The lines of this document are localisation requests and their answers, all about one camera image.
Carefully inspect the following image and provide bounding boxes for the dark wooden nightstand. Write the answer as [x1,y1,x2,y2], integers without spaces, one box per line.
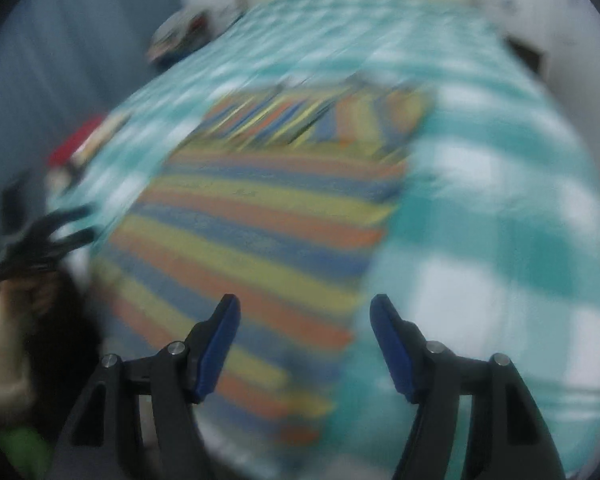
[502,35,547,77]

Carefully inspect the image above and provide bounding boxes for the person's left forearm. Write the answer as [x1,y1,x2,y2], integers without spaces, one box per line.
[0,294,39,427]

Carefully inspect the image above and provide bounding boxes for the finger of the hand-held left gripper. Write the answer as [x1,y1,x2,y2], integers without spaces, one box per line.
[37,228,98,263]
[27,205,97,242]

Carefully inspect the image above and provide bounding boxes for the bed with green checked blanket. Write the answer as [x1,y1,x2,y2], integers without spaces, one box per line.
[45,0,600,480]

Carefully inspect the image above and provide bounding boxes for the person's left hand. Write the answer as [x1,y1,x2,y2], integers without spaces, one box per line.
[0,274,67,322]

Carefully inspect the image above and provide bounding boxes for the person's dark clothing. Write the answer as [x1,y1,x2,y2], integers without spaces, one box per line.
[25,275,114,442]

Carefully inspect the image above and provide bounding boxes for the red folded cloth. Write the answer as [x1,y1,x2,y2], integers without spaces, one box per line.
[47,115,109,169]

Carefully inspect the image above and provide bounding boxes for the pile of mixed clothes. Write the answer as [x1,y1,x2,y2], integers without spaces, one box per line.
[146,7,246,69]

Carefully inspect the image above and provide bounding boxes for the white wardrobe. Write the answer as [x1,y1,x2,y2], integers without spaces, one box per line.
[550,10,600,201]

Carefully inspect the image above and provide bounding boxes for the striped multicolour t-shirt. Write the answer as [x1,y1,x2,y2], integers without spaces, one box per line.
[92,81,431,450]

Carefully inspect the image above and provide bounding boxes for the red and cream folded cloths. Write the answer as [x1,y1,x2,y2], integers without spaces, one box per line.
[50,111,132,192]

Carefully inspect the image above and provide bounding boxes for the green cloth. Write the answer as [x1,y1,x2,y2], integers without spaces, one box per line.
[0,424,54,480]

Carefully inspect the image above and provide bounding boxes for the blue curtain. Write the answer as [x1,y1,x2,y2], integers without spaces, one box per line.
[0,0,187,266]

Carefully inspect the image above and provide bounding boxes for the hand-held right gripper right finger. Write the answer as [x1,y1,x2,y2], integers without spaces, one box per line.
[369,293,568,480]

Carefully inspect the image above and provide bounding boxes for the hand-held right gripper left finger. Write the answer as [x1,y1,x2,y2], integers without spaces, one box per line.
[50,293,241,480]

